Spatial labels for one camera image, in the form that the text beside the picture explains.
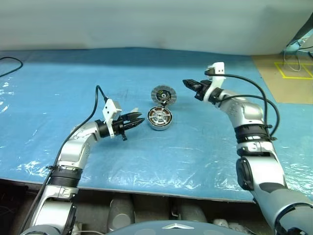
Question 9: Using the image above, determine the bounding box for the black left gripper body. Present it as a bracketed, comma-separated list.
[111, 118, 129, 142]

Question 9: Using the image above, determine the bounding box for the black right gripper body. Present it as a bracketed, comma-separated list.
[195, 79, 213, 101]

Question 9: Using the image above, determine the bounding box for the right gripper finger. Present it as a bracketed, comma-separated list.
[185, 84, 202, 93]
[182, 78, 203, 87]

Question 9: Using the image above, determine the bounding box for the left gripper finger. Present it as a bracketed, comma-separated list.
[121, 112, 142, 122]
[122, 118, 145, 130]

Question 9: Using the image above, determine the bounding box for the motor stator with copper windings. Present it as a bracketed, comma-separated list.
[146, 105, 174, 132]

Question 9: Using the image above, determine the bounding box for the round finned motor end cover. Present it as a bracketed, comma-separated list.
[151, 84, 177, 106]

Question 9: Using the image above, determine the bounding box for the blue plastic table sheet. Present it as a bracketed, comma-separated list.
[0, 47, 313, 203]

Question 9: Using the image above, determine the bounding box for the grey rounded cylinder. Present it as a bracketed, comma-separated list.
[109, 199, 135, 231]
[176, 204, 208, 222]

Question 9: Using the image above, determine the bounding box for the grey robot torso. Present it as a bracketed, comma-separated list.
[105, 220, 213, 235]

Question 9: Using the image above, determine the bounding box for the dark stand leg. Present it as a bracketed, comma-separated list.
[286, 12, 313, 48]

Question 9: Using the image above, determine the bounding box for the white rounded lump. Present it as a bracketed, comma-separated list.
[212, 218, 252, 235]

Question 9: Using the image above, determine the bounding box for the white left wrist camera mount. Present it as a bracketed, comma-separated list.
[102, 98, 122, 140]

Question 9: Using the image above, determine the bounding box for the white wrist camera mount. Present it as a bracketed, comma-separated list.
[102, 98, 122, 140]
[202, 62, 226, 102]

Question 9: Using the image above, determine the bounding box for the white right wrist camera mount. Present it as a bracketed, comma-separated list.
[202, 62, 226, 102]

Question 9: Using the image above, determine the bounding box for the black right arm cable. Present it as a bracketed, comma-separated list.
[207, 73, 281, 141]

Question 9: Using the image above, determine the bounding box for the thin white cable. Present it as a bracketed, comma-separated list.
[283, 46, 302, 72]

